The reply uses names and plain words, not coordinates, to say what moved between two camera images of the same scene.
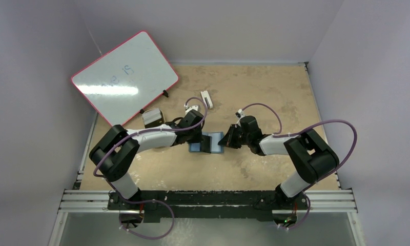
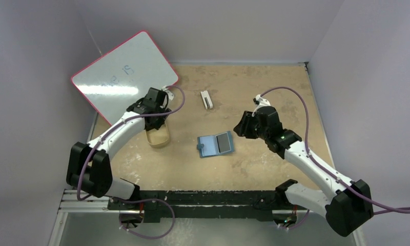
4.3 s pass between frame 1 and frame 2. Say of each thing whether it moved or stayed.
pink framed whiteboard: stayed
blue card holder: moved
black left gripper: moved
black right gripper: moved
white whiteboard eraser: stayed
